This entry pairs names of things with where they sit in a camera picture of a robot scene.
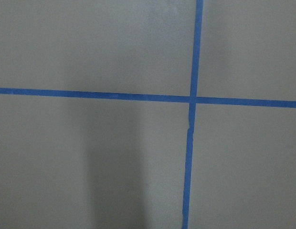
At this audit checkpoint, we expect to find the long horizontal blue tape line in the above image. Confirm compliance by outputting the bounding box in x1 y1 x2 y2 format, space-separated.
0 87 296 108

